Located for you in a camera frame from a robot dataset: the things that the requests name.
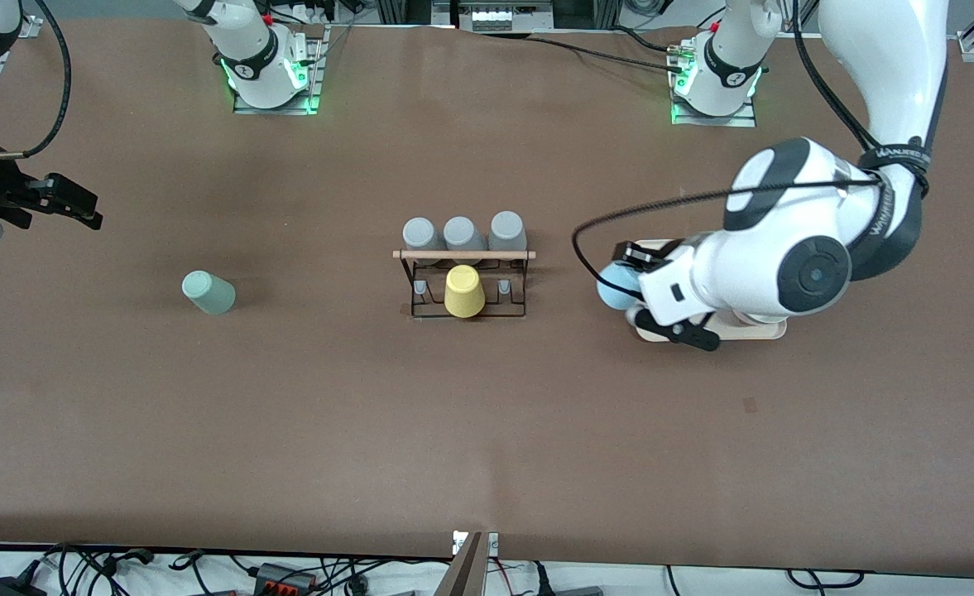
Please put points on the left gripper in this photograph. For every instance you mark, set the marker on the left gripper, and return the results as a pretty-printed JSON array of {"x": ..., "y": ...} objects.
[{"x": 637, "y": 256}]

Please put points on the light blue cup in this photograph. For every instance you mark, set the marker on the light blue cup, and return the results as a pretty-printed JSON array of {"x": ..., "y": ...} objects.
[{"x": 615, "y": 290}]

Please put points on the pale green cup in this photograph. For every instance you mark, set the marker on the pale green cup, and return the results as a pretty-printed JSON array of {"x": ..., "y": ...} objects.
[{"x": 209, "y": 294}]

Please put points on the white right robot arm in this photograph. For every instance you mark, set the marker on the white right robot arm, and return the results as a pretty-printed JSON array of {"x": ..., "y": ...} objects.
[{"x": 255, "y": 50}]

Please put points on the grey cup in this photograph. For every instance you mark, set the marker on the grey cup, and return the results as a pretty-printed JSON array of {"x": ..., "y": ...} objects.
[
  {"x": 463, "y": 233},
  {"x": 420, "y": 234},
  {"x": 507, "y": 232}
]

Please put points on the cream rectangular tray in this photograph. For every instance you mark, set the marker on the cream rectangular tray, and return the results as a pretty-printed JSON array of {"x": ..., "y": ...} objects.
[{"x": 751, "y": 331}]

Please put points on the yellow cup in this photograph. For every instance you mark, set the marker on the yellow cup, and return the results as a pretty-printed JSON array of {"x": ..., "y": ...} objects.
[{"x": 463, "y": 294}]

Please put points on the grey electronics box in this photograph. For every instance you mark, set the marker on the grey electronics box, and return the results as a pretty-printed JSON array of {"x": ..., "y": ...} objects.
[{"x": 503, "y": 15}]

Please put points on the black power adapter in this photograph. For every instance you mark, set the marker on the black power adapter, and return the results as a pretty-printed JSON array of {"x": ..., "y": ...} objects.
[{"x": 15, "y": 586}]

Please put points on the black power strip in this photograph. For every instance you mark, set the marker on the black power strip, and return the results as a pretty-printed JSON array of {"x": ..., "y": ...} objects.
[{"x": 284, "y": 578}]

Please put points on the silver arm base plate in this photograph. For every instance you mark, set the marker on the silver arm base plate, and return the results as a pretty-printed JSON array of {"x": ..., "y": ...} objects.
[
  {"x": 314, "y": 58},
  {"x": 743, "y": 120}
]

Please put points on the white mounting bracket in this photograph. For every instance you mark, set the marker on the white mounting bracket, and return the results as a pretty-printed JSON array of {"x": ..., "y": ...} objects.
[{"x": 492, "y": 543}]

